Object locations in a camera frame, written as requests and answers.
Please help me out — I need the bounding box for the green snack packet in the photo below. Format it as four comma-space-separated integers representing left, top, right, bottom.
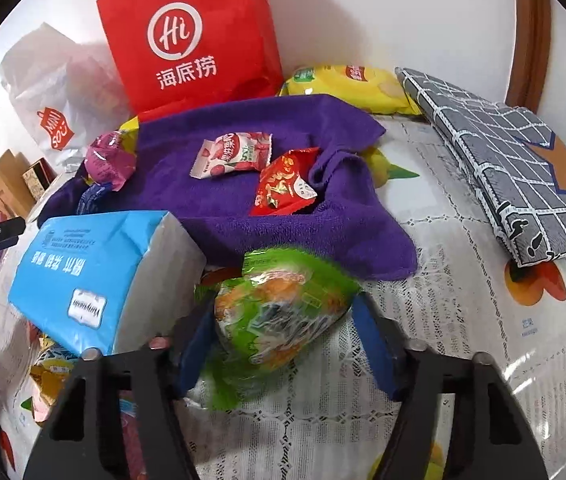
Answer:
198, 247, 361, 411

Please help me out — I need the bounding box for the red and white snack packet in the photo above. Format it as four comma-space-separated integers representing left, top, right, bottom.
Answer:
190, 131, 273, 180

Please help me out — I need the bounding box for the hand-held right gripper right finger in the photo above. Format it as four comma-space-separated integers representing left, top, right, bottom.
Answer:
352, 290, 549, 480

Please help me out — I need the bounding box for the red paper bag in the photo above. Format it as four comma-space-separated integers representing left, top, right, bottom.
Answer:
95, 0, 285, 123

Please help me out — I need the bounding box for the brown wooden door frame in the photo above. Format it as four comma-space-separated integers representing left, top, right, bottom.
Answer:
506, 0, 554, 116

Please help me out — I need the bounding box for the white plastic shopping bag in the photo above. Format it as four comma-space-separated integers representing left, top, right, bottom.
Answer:
0, 22, 131, 173

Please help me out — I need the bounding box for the grey checked folded cloth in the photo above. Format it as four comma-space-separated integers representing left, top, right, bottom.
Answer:
395, 67, 566, 267

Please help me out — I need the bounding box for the purple towel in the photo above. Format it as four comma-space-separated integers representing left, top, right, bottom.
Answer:
38, 94, 419, 281

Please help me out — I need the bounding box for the yellow chips bag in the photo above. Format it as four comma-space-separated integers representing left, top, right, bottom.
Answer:
278, 64, 421, 116

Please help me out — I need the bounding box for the small blue snack packet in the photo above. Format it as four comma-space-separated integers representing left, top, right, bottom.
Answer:
78, 182, 114, 216

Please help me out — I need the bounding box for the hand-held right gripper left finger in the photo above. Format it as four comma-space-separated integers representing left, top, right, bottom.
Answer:
23, 292, 219, 480

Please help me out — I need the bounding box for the wooden headboard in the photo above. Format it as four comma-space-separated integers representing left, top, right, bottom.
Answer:
0, 150, 36, 216

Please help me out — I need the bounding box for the long magenta snack packet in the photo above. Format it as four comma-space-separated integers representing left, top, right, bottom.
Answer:
85, 130, 138, 191

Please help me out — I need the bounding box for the blue tissue pack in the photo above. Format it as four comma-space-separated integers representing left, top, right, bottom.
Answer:
8, 210, 207, 356

